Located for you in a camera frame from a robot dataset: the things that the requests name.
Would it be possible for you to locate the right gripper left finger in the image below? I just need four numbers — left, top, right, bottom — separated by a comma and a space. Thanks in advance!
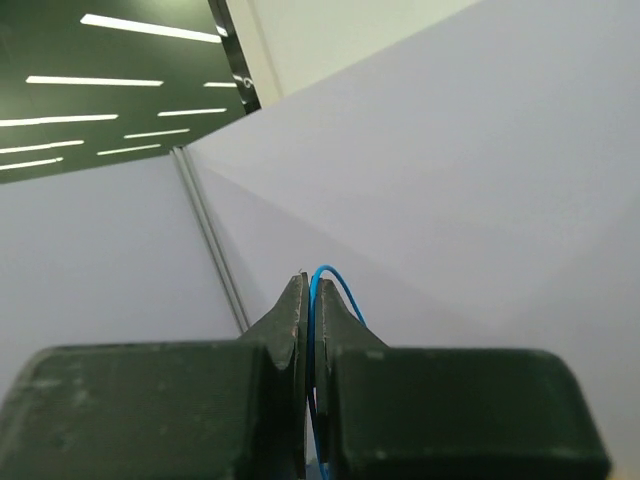
1, 273, 308, 479

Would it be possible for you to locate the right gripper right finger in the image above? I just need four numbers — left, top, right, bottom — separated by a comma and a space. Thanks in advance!
315, 279, 612, 479

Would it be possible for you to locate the aluminium frame post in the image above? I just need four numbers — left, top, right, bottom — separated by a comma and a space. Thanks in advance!
171, 146, 250, 334

